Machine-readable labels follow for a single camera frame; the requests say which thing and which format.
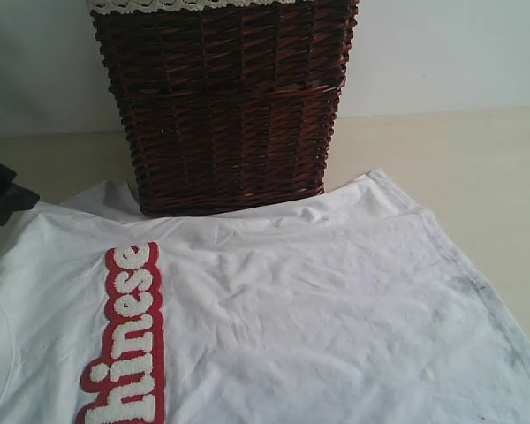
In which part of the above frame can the white t-shirt with red print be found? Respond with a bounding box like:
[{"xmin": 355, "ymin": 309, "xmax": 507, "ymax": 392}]
[{"xmin": 0, "ymin": 171, "xmax": 530, "ymax": 423}]

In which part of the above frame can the cream lace basket liner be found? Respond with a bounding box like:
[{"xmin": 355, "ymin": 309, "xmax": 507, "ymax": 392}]
[{"xmin": 86, "ymin": 0, "xmax": 295, "ymax": 15}]

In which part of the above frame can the dark brown wicker basket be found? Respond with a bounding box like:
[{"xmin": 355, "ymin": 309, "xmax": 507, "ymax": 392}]
[{"xmin": 90, "ymin": 0, "xmax": 359, "ymax": 216}]

